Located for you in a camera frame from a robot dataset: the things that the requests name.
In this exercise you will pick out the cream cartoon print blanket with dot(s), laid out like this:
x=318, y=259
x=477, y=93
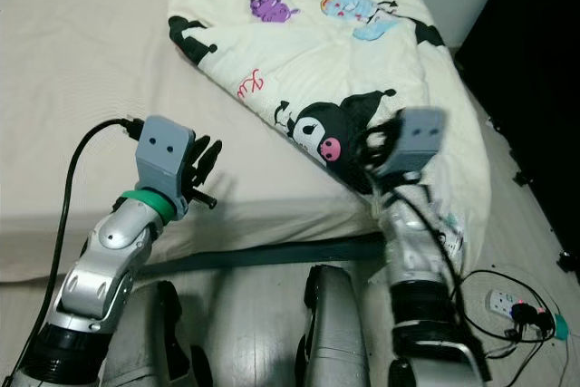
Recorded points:
x=326, y=52

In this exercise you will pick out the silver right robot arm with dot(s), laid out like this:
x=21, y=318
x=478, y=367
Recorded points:
x=412, y=251

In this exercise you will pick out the mattress with cream sheet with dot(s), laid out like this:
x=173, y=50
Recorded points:
x=72, y=88

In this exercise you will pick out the grey left robot leg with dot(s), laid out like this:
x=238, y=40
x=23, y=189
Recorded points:
x=172, y=342

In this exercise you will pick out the grey robot leg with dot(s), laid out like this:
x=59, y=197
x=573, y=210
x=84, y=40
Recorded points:
x=335, y=333
x=172, y=342

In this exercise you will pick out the grey right robot leg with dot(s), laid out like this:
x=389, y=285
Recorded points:
x=335, y=333

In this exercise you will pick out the white power strip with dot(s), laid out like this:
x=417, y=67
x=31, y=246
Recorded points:
x=500, y=301

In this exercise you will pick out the black cabinet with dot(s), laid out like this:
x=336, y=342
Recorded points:
x=544, y=24

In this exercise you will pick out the teal plug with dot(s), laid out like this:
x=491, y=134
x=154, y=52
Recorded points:
x=561, y=325

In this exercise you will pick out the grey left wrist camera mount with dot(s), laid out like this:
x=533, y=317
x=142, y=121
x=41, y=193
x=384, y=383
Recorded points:
x=165, y=147

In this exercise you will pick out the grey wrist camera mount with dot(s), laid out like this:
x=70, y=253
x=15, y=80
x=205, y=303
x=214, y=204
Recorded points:
x=165, y=147
x=417, y=138

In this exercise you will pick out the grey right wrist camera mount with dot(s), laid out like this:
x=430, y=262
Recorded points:
x=417, y=138

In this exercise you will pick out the dark blue bed frame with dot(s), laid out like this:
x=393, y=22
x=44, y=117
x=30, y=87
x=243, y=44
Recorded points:
x=263, y=251

